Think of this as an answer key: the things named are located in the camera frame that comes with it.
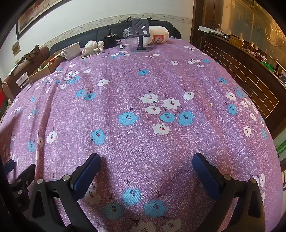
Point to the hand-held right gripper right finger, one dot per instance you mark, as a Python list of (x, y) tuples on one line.
[(206, 176)]

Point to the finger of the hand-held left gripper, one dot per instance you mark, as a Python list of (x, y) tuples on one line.
[(9, 166), (23, 178)]

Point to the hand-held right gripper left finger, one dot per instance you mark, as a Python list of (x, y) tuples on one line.
[(88, 174)]

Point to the brown chair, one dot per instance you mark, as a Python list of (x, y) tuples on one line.
[(13, 82)]

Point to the clear plastic cup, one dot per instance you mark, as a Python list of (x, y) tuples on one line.
[(22, 81)]

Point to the cardboard box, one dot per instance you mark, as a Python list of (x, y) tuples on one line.
[(42, 72)]

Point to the purple floral tablecloth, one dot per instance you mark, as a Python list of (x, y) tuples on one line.
[(143, 89)]

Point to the small red snack packet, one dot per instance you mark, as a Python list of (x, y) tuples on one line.
[(53, 60)]

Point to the camouflage cloth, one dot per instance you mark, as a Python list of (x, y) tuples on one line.
[(31, 53)]

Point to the wooden stick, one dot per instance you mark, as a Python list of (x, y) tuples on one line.
[(89, 55)]

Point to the white ceramic mug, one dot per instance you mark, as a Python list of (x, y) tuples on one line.
[(72, 51)]

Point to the wooden cabinet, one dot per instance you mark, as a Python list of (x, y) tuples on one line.
[(241, 55)]

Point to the white plush toy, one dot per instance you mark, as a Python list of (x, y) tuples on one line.
[(91, 46)]

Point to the black mug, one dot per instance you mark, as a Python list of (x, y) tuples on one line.
[(109, 42)]

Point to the black sofa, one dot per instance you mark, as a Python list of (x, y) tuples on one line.
[(89, 33)]

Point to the black phone stand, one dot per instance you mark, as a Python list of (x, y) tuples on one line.
[(139, 40)]

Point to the clear glass bowl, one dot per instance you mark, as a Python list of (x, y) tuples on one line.
[(127, 33)]

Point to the white flat box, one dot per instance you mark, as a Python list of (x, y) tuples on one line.
[(209, 29)]

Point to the green plastic frame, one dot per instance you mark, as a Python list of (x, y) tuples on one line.
[(281, 149)]

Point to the small wall sign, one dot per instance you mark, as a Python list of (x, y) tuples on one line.
[(15, 48)]

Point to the framed wall picture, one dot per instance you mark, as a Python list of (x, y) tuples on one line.
[(33, 13)]

